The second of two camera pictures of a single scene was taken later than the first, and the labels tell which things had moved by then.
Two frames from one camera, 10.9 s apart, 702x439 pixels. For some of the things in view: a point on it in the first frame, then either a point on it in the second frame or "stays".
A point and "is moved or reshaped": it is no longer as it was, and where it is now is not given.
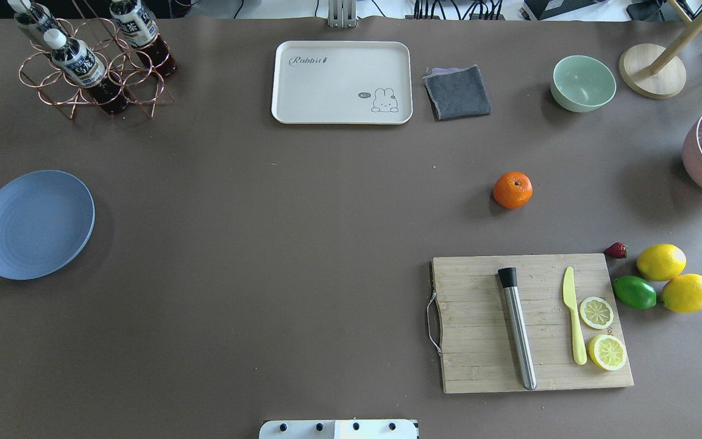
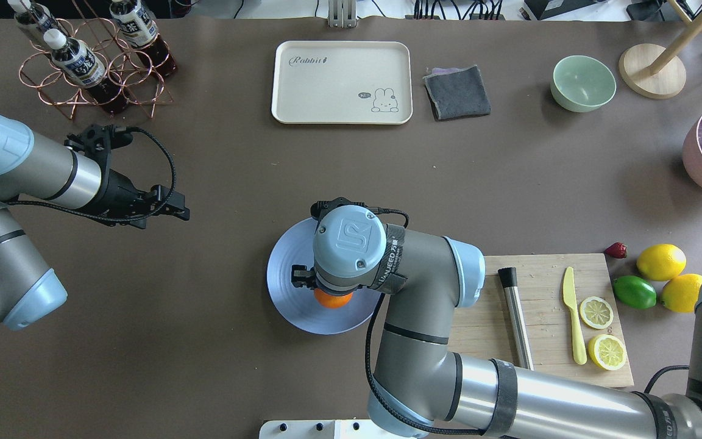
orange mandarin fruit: (513, 190) to (332, 301)
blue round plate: (35, 225) is moved or reshaped
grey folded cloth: (456, 92) stays
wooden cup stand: (655, 72) stays
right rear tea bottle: (139, 28) stays
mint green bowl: (582, 83) stays
